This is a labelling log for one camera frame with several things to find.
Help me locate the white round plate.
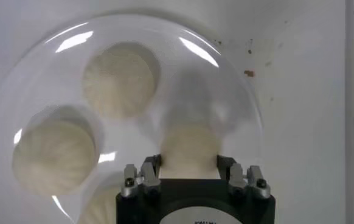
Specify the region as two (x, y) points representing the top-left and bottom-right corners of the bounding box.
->
(0, 13), (265, 224)

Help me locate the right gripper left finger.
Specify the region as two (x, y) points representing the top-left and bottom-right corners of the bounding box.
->
(120, 153), (162, 198)

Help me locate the white steamed baozi bun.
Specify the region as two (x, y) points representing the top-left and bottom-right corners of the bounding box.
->
(160, 123), (223, 180)
(82, 42), (161, 119)
(12, 117), (100, 197)
(78, 182), (126, 224)

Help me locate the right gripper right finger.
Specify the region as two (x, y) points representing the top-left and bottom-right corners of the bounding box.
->
(216, 154), (272, 200)

